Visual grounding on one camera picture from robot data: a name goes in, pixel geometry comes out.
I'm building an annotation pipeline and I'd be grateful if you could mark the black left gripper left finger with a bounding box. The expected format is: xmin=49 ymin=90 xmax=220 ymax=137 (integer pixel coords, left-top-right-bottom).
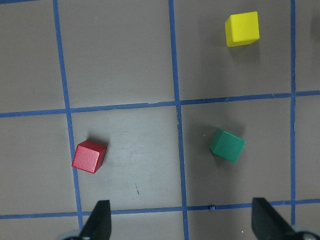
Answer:
xmin=78 ymin=200 xmax=111 ymax=240

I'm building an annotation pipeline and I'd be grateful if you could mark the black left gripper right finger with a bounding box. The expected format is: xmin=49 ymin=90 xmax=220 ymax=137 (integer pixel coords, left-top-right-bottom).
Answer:
xmin=251 ymin=197 xmax=299 ymax=240

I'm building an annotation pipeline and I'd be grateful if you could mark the green wooden block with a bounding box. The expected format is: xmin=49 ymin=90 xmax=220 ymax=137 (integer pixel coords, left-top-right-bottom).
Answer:
xmin=209 ymin=128 xmax=247 ymax=163

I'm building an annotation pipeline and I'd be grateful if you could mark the yellow wooden block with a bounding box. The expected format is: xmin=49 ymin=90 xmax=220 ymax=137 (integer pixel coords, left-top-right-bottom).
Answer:
xmin=224 ymin=11 xmax=260 ymax=48

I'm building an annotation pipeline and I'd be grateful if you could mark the red wooden block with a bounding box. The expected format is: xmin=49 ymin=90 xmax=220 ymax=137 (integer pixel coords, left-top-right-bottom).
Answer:
xmin=71 ymin=140 xmax=108 ymax=174

